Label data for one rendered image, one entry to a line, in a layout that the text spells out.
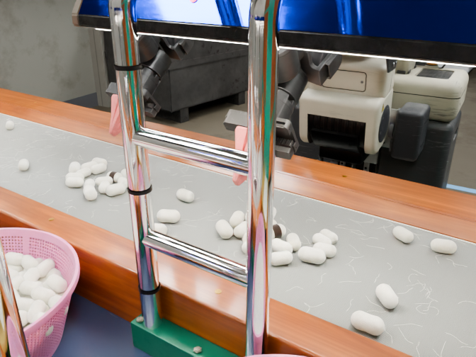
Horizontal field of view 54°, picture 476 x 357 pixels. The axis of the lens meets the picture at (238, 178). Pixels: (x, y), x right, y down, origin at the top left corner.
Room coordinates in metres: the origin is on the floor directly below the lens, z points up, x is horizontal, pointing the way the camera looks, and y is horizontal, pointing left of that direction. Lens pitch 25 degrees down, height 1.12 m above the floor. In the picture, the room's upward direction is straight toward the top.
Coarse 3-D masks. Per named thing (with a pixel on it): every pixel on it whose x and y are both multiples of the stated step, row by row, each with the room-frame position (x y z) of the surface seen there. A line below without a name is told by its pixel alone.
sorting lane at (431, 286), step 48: (0, 144) 1.01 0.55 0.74; (48, 144) 1.01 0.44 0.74; (96, 144) 1.01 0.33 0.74; (48, 192) 0.76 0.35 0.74; (192, 192) 0.76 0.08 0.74; (240, 192) 0.76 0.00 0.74; (288, 192) 0.76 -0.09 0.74; (192, 240) 0.60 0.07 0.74; (240, 240) 0.60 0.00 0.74; (384, 240) 0.60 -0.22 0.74; (288, 288) 0.48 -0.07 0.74; (336, 288) 0.48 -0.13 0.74; (432, 288) 0.48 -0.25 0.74; (384, 336) 0.40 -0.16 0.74; (432, 336) 0.40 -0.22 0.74
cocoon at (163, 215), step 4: (160, 212) 0.65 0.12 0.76; (164, 212) 0.65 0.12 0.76; (168, 212) 0.65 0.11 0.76; (172, 212) 0.65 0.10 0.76; (176, 212) 0.65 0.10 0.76; (160, 216) 0.65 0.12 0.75; (164, 216) 0.64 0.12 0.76; (168, 216) 0.64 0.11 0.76; (172, 216) 0.64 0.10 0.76; (176, 216) 0.65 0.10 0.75; (160, 220) 0.65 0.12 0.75; (164, 220) 0.64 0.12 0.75; (168, 220) 0.64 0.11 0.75; (172, 220) 0.64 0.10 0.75; (176, 220) 0.64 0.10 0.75
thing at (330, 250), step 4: (316, 244) 0.56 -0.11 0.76; (320, 244) 0.56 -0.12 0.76; (324, 244) 0.56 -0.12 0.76; (328, 244) 0.56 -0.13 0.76; (320, 248) 0.55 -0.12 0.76; (324, 248) 0.55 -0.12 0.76; (328, 248) 0.55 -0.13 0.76; (332, 248) 0.55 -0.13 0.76; (328, 252) 0.55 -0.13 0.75; (332, 252) 0.55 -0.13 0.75; (328, 256) 0.55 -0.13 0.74; (332, 256) 0.55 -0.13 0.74
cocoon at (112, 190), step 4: (112, 184) 0.75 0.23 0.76; (116, 184) 0.75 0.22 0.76; (120, 184) 0.75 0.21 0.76; (124, 184) 0.76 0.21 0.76; (108, 188) 0.74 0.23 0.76; (112, 188) 0.74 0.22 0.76; (116, 188) 0.74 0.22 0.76; (120, 188) 0.75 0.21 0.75; (124, 188) 0.75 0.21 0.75; (108, 192) 0.74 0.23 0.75; (112, 192) 0.74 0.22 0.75; (116, 192) 0.74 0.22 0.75; (120, 192) 0.75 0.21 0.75; (124, 192) 0.75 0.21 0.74
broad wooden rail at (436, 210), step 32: (0, 96) 1.35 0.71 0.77; (32, 96) 1.35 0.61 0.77; (64, 128) 1.12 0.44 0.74; (96, 128) 1.07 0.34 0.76; (160, 128) 1.06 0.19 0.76; (288, 160) 0.86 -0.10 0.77; (320, 192) 0.74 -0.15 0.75; (352, 192) 0.72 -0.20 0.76; (384, 192) 0.71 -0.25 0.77; (416, 192) 0.71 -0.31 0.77; (448, 192) 0.71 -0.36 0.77; (416, 224) 0.64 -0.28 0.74; (448, 224) 0.62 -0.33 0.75
